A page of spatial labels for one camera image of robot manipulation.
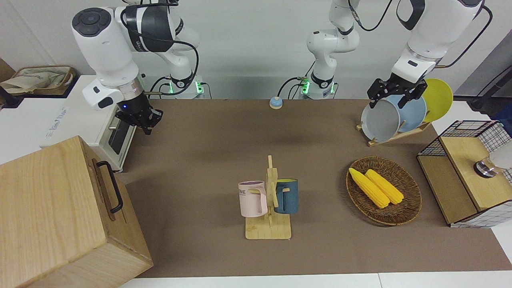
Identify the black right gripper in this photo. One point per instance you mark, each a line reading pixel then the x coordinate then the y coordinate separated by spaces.
pixel 134 108

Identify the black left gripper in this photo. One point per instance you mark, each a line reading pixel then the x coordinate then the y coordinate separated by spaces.
pixel 402 84

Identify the light wooden drawer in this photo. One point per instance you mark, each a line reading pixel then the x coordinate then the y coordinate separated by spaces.
pixel 110 188

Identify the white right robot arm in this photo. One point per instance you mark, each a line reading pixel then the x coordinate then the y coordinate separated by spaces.
pixel 108 52

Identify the light blue plate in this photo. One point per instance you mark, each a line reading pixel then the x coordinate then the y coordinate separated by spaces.
pixel 414 116

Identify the grey plate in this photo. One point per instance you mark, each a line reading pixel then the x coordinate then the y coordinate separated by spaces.
pixel 380 122

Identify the yellow plate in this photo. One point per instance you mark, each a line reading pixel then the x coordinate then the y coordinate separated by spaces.
pixel 440 100

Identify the wooden plate rack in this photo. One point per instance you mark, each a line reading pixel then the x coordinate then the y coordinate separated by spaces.
pixel 386 140

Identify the white toaster oven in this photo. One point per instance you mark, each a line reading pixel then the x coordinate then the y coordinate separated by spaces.
pixel 80 120

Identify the brown table mat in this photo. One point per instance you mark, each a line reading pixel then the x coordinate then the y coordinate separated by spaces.
pixel 320 132

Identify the brown storage box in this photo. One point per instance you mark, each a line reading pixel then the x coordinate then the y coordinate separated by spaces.
pixel 72 78

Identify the yellow corn cob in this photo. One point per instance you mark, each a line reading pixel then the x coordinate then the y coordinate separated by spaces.
pixel 370 188
pixel 386 186

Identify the brown wicker basket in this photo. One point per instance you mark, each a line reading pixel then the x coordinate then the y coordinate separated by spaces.
pixel 406 190

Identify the blue service bell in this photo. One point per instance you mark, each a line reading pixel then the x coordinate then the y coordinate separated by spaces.
pixel 276 103

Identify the white cloth bag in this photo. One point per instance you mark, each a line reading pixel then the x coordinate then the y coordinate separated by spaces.
pixel 32 78

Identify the pink mug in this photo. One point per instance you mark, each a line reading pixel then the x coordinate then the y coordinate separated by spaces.
pixel 251 202

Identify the light wooden cabinet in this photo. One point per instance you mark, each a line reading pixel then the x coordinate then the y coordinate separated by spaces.
pixel 40 208

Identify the dark blue mug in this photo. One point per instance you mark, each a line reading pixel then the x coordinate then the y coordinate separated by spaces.
pixel 290 198

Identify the wooden mug rack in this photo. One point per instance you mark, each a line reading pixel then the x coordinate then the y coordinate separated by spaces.
pixel 268 230

